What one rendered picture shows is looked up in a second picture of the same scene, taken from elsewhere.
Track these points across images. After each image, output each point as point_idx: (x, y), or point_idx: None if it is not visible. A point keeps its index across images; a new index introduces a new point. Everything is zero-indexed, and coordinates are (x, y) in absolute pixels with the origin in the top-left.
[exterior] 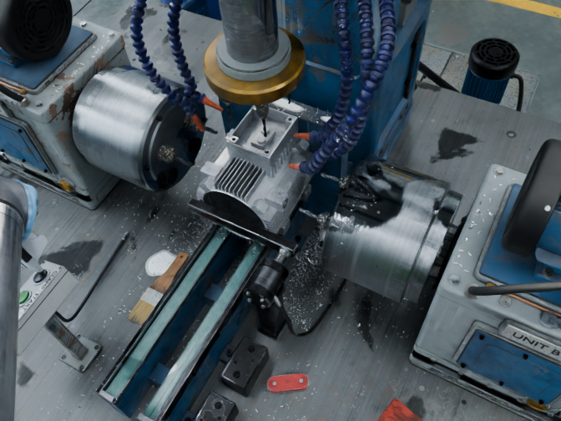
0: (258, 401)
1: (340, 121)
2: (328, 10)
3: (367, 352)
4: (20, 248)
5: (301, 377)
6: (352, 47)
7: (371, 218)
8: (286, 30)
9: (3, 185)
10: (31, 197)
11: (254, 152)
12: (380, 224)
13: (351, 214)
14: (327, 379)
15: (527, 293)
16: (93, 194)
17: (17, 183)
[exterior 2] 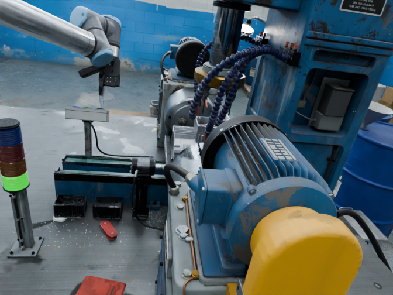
0: (92, 223)
1: (224, 110)
2: (275, 87)
3: (149, 260)
4: (78, 42)
5: (114, 232)
6: (275, 111)
7: (193, 155)
8: (244, 76)
9: (104, 41)
10: (106, 50)
11: (196, 122)
12: (193, 159)
13: (190, 150)
14: (120, 247)
15: (192, 212)
16: (161, 139)
17: (109, 47)
